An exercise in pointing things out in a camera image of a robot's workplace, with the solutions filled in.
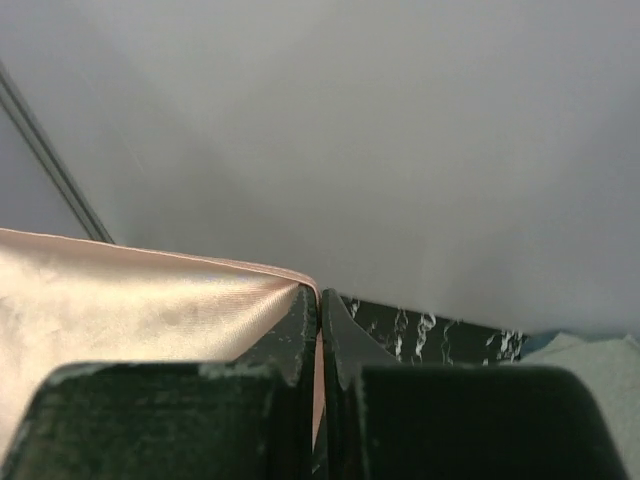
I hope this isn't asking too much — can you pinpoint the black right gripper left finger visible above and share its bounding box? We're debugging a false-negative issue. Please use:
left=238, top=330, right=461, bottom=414
left=1, top=286, right=317, bottom=479

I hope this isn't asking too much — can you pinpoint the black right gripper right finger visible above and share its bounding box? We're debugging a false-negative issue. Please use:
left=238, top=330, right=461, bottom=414
left=321, top=289, right=628, bottom=479

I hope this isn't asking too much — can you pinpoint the pink satin napkin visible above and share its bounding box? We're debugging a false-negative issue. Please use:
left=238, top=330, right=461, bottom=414
left=1, top=229, right=320, bottom=450

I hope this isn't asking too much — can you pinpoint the grey cloth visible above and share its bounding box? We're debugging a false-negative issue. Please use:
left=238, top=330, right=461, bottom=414
left=521, top=333, right=639, bottom=479

